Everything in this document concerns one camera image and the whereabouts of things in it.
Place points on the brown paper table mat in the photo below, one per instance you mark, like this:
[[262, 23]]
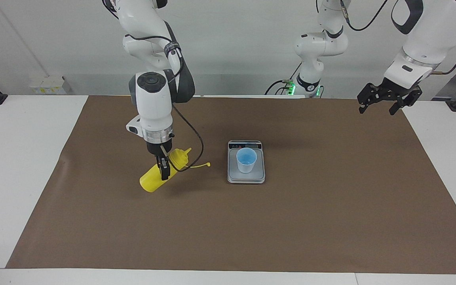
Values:
[[228, 225]]

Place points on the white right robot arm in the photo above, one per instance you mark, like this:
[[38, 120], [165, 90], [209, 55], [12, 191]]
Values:
[[154, 103]]

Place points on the light blue plastic cup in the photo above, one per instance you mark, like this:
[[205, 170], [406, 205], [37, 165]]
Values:
[[247, 162]]

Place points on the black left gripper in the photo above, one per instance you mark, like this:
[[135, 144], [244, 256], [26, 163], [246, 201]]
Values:
[[394, 90]]

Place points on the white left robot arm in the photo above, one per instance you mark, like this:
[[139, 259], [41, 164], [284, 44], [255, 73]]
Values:
[[430, 31]]

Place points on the silver digital kitchen scale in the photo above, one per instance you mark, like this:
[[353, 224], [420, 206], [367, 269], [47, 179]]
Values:
[[246, 178]]

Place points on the yellow squeeze bottle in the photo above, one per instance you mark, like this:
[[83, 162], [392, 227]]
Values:
[[152, 181]]

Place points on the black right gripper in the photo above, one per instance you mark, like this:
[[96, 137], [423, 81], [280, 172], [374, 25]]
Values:
[[158, 148]]

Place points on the white power strip yellow labels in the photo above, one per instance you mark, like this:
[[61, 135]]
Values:
[[48, 85]]

